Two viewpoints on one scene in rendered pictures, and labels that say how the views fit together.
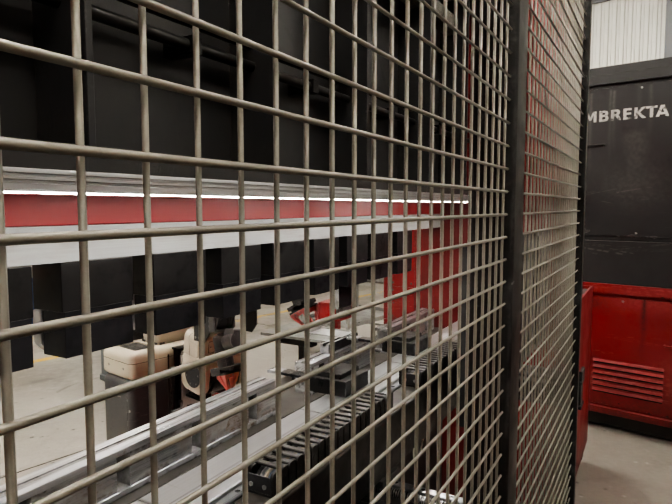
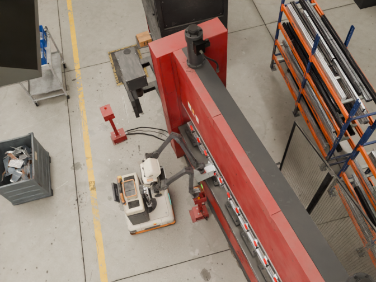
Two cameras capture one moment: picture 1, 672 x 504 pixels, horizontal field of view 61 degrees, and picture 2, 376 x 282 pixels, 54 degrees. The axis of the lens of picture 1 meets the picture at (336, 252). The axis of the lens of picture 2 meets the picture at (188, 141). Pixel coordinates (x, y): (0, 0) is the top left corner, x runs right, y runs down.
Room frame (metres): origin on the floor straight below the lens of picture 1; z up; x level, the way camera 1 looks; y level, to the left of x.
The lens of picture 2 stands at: (0.69, 1.66, 5.18)
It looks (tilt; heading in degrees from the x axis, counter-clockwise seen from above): 59 degrees down; 313
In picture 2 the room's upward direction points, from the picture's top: 8 degrees counter-clockwise
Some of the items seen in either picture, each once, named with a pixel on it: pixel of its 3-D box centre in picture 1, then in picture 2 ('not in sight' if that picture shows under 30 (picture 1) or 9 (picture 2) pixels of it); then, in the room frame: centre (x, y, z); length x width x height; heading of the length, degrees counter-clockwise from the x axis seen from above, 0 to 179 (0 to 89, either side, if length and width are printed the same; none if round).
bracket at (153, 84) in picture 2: not in sight; (154, 94); (3.14, -0.43, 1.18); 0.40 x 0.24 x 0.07; 150
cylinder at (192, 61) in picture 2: not in sight; (200, 48); (2.27, -0.40, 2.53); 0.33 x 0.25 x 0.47; 150
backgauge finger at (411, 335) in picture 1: (384, 339); not in sight; (1.79, -0.15, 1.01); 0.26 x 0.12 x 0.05; 60
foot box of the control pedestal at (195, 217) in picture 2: not in sight; (198, 212); (1.93, 0.32, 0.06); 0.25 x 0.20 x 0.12; 53
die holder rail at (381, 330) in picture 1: (406, 328); (196, 137); (2.35, -0.30, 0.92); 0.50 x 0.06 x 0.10; 150
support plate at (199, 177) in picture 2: (306, 332); (203, 172); (1.95, 0.10, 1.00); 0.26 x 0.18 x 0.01; 60
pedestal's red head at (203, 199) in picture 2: not in sight; (198, 193); (1.91, 0.30, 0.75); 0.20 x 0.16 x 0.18; 143
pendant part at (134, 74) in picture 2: not in sight; (136, 85); (3.21, -0.23, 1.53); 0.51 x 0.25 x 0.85; 147
